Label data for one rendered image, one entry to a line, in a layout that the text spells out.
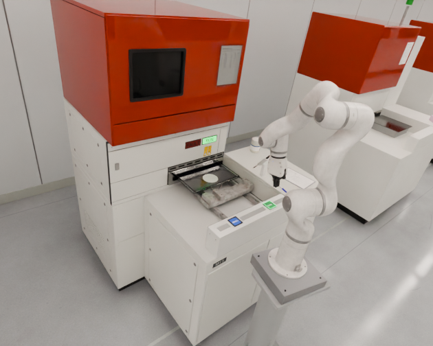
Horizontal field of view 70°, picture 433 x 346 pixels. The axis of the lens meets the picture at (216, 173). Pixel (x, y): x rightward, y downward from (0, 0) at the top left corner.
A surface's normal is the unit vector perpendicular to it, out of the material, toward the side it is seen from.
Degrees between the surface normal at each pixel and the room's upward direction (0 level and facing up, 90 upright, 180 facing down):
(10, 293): 0
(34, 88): 90
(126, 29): 90
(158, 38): 90
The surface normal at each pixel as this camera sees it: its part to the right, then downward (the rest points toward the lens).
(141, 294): 0.12, -0.84
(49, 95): 0.62, 0.48
